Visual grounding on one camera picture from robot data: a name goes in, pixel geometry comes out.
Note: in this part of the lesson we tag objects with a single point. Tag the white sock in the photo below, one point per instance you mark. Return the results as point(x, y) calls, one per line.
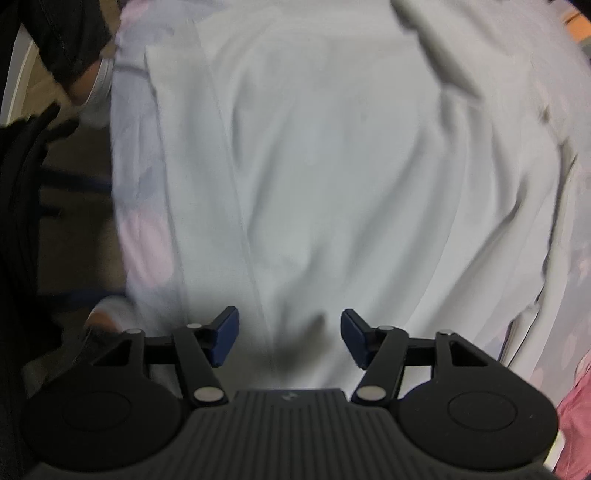
point(108, 311)
point(97, 87)

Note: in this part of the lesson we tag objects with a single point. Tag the white sweatshirt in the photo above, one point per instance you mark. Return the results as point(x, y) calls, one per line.
point(323, 161)

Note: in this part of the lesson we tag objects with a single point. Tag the pink pillow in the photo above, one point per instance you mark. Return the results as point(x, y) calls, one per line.
point(577, 415)

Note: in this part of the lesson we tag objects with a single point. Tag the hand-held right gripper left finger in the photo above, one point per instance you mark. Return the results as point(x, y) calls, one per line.
point(225, 337)

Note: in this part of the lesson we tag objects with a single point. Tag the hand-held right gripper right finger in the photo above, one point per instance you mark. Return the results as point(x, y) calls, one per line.
point(354, 339)

